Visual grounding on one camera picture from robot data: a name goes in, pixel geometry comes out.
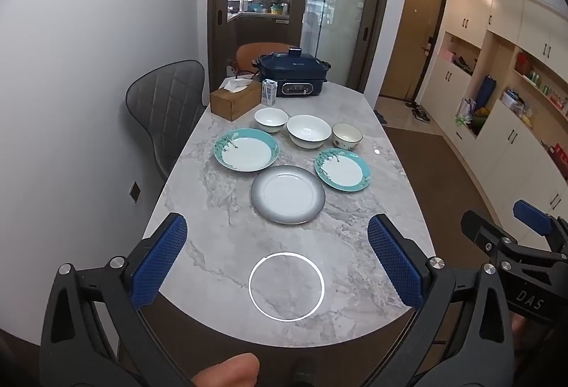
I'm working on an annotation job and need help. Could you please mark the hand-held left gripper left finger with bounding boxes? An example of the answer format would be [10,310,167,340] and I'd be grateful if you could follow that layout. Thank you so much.
[40,212,191,387]

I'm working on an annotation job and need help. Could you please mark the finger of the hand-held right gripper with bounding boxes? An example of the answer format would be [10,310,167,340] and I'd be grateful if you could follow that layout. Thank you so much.
[513,200,568,255]
[460,211,568,278]

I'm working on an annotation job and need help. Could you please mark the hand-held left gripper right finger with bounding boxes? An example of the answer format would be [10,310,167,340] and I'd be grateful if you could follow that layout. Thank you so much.
[367,214,515,387]

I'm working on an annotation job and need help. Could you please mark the small teal floral plate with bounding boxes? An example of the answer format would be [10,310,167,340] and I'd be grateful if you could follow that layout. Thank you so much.
[315,149,372,193]

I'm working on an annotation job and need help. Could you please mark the grey rimmed white plate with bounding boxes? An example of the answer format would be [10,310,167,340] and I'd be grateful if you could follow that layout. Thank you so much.
[251,165,326,225]

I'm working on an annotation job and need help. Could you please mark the large teal floral plate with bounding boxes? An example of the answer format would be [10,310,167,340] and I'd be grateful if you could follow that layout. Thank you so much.
[214,128,280,172]

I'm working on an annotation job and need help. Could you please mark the cream patterned bowl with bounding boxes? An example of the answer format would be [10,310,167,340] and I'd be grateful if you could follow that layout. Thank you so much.
[332,123,364,151]

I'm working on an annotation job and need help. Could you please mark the large white bowl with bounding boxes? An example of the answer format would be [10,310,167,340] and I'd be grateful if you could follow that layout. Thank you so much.
[286,115,333,149]

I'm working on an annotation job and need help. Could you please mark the small white bowl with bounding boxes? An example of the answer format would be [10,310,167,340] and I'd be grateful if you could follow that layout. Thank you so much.
[254,107,289,134]

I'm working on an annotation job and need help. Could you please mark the person's right hand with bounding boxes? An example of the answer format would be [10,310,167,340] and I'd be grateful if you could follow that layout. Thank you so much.
[515,313,534,351]

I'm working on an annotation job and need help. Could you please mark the person's left hand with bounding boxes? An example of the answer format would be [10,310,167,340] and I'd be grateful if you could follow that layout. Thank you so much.
[192,352,261,387]

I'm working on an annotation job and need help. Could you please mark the red packets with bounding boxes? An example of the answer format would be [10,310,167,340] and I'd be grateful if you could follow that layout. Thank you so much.
[548,143,568,168]

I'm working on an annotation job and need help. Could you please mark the clear plastic storage box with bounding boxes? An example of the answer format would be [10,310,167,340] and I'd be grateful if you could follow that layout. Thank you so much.
[501,89,526,115]

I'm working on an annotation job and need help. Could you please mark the white gift bag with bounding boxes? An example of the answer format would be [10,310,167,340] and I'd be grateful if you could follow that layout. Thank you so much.
[457,98,476,122]

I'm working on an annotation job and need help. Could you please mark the blue bag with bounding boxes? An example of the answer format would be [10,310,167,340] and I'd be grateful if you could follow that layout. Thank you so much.
[477,76,497,109]

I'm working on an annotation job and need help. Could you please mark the grey quilted chair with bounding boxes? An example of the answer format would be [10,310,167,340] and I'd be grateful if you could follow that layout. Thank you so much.
[125,60,209,180]

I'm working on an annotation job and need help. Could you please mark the wooden tissue box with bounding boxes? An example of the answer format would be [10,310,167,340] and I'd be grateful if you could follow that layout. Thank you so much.
[209,79,262,122]

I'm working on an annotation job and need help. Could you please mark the white tissue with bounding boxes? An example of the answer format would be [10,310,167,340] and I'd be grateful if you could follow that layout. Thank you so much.
[222,78,253,94]

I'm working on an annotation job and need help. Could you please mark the small white blue carton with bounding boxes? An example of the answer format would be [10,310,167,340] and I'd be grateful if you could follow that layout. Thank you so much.
[262,79,278,107]

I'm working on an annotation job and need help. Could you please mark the wooden entrance door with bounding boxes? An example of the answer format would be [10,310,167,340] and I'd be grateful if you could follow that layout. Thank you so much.
[381,0,449,101]

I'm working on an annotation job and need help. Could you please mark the navy electric hot pot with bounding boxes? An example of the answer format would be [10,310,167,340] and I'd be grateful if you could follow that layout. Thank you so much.
[252,47,333,99]

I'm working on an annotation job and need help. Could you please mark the orange chair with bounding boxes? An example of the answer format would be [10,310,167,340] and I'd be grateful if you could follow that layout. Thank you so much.
[235,42,302,79]

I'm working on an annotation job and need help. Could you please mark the kitchen counter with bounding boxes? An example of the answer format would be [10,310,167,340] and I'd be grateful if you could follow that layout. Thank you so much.
[228,10,291,60]

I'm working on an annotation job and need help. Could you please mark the white wall cabinet unit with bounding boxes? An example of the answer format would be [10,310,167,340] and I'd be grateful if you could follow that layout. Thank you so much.
[419,0,568,232]

